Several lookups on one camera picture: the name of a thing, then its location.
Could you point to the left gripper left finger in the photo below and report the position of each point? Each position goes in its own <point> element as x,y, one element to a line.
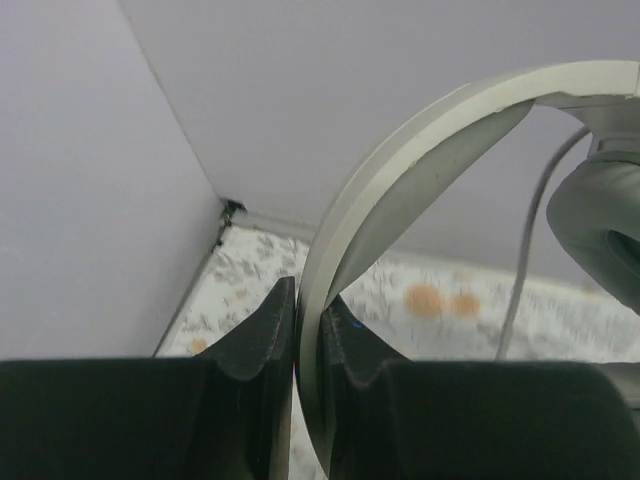
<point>224,413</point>

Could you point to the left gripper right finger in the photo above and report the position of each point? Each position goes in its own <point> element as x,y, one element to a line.
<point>389,417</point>

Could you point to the grey white headphones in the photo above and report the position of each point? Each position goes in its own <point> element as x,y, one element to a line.
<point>593,213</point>

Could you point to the floral patterned table mat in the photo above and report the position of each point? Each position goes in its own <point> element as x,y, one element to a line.
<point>433,313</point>

